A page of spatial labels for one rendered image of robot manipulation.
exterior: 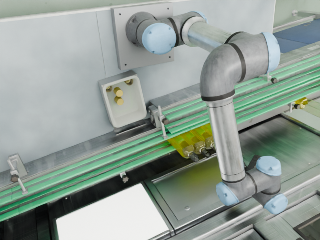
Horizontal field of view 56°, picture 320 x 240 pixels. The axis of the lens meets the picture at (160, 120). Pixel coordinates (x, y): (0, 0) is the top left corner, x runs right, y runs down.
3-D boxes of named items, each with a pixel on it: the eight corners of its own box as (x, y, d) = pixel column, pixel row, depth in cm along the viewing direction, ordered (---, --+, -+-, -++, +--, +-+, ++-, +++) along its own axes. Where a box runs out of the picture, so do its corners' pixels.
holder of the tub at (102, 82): (112, 130, 151) (116, 137, 144) (97, 80, 137) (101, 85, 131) (143, 119, 155) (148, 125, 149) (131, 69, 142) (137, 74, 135)
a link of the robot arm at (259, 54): (161, 15, 121) (242, 49, 76) (194, 6, 124) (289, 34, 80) (165, 44, 127) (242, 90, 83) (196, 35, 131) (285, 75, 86)
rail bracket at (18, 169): (19, 172, 136) (19, 203, 117) (3, 142, 128) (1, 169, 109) (30, 168, 137) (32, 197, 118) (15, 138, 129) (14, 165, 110)
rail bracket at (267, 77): (254, 77, 158) (272, 84, 147) (254, 64, 154) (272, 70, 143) (260, 75, 159) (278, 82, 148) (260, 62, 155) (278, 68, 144)
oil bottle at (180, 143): (166, 140, 150) (186, 161, 132) (164, 130, 147) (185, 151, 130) (176, 136, 152) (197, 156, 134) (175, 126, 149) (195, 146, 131)
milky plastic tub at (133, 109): (109, 122, 148) (114, 129, 140) (96, 80, 137) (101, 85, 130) (141, 110, 152) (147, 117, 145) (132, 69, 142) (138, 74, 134)
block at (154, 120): (150, 123, 150) (155, 129, 144) (146, 106, 146) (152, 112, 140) (156, 121, 151) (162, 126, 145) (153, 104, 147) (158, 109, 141)
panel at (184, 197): (54, 223, 131) (64, 290, 103) (52, 218, 129) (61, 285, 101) (226, 149, 155) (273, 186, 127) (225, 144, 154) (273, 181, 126)
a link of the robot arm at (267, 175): (257, 176, 90) (257, 202, 96) (287, 163, 93) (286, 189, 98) (242, 163, 97) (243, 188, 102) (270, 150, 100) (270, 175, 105)
